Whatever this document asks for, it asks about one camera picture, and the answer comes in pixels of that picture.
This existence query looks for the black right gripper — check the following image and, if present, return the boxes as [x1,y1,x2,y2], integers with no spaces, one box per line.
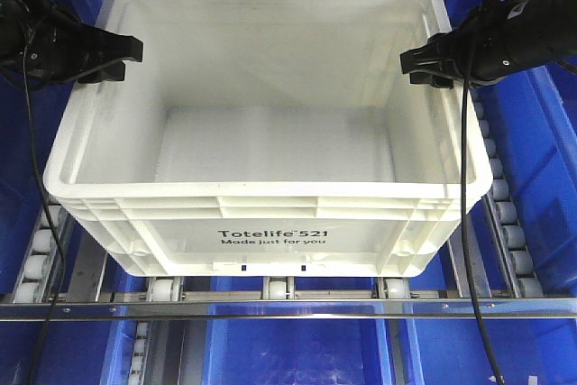
[400,0,576,88]

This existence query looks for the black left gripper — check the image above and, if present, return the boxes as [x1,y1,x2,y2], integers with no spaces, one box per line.
[1,0,143,84]

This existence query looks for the white plastic tote bin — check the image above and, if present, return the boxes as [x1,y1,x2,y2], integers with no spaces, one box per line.
[42,0,494,279]

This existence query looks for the blue bin far right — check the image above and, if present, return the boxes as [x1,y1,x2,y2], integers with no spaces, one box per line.
[478,63,576,295]

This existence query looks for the blue bin below right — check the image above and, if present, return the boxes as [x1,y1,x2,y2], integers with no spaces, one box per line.
[403,249,577,385]

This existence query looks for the blue bin below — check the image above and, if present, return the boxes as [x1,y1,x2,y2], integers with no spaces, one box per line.
[0,267,150,385]
[205,276,391,385]
[403,249,577,385]

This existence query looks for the blue bin below left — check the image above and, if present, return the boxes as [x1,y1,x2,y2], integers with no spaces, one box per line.
[0,267,150,385]

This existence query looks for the blue bin below centre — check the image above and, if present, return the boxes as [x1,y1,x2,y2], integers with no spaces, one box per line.
[205,276,391,385]

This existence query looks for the right white roller track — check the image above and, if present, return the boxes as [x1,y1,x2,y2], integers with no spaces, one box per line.
[473,101,545,298]

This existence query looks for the white roller track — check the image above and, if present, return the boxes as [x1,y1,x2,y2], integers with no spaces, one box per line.
[9,210,60,304]
[473,101,545,298]

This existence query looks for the left white roller track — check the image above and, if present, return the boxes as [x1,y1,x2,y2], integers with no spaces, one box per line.
[9,210,60,304]

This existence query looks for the black cable right side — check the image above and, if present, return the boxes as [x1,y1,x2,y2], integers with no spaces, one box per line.
[459,32,506,385]

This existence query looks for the metal shelf front rail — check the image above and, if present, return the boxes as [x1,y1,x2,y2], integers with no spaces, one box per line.
[0,297,577,321]

